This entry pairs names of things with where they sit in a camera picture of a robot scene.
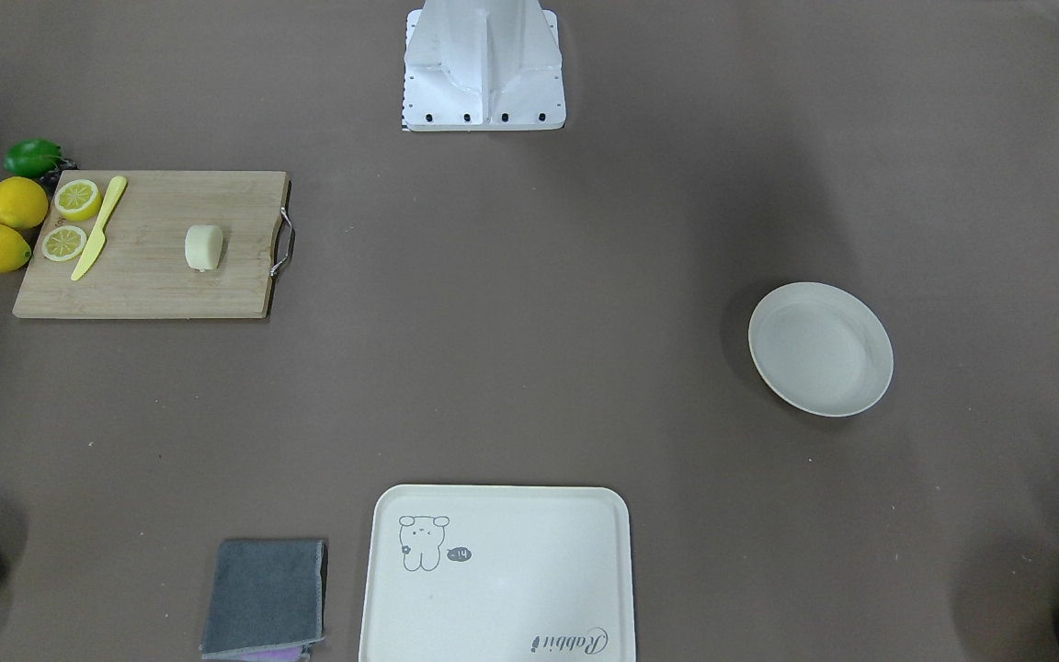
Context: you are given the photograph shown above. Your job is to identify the beige round plate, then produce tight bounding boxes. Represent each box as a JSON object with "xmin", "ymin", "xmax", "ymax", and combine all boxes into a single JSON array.
[{"xmin": 747, "ymin": 281, "xmax": 894, "ymax": 417}]

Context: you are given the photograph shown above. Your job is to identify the white rabbit tray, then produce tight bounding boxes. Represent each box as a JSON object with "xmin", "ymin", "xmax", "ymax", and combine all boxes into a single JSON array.
[{"xmin": 359, "ymin": 485, "xmax": 636, "ymax": 661}]

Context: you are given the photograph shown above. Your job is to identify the grey folded cloth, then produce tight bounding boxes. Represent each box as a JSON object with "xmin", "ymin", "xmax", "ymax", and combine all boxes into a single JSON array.
[{"xmin": 200, "ymin": 538, "xmax": 326, "ymax": 661}]

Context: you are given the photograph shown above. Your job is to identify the wooden cutting board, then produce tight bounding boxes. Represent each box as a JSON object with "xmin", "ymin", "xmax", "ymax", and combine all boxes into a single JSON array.
[{"xmin": 13, "ymin": 169, "xmax": 290, "ymax": 319}]

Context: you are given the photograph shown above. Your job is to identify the yellow plastic knife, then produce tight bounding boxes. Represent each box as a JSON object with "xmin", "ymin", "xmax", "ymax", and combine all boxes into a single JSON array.
[{"xmin": 71, "ymin": 176, "xmax": 129, "ymax": 281}]

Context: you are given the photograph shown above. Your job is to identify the lower lemon half slice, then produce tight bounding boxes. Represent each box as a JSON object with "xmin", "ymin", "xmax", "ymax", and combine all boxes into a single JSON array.
[{"xmin": 53, "ymin": 179, "xmax": 104, "ymax": 223}]

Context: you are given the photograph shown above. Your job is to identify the lemon half slice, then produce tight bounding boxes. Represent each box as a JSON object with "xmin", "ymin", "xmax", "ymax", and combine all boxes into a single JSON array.
[
  {"xmin": 38, "ymin": 223, "xmax": 88, "ymax": 263},
  {"xmin": 53, "ymin": 179, "xmax": 104, "ymax": 223}
]

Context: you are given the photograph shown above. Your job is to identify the upper lemon half slice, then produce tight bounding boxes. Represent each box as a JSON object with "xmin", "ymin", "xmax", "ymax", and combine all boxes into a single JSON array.
[{"xmin": 38, "ymin": 223, "xmax": 88, "ymax": 263}]

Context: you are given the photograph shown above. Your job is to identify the dark grapes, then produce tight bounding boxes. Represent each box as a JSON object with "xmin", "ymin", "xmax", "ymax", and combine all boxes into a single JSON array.
[{"xmin": 42, "ymin": 158, "xmax": 79, "ymax": 191}]

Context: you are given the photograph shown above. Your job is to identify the lower whole lemon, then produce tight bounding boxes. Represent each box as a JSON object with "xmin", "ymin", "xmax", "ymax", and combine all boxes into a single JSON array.
[{"xmin": 0, "ymin": 176, "xmax": 50, "ymax": 230}]

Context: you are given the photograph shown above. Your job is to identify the green lime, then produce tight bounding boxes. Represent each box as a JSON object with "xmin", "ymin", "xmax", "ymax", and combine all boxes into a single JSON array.
[{"xmin": 3, "ymin": 138, "xmax": 62, "ymax": 179}]

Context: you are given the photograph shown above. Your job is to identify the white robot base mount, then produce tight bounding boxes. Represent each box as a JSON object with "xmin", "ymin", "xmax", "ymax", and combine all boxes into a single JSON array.
[{"xmin": 401, "ymin": 1, "xmax": 567, "ymax": 131}]

